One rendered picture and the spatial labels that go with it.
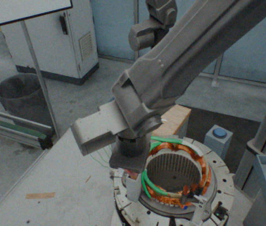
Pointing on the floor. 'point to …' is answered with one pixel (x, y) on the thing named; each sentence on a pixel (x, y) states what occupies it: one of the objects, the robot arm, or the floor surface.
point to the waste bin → (34, 114)
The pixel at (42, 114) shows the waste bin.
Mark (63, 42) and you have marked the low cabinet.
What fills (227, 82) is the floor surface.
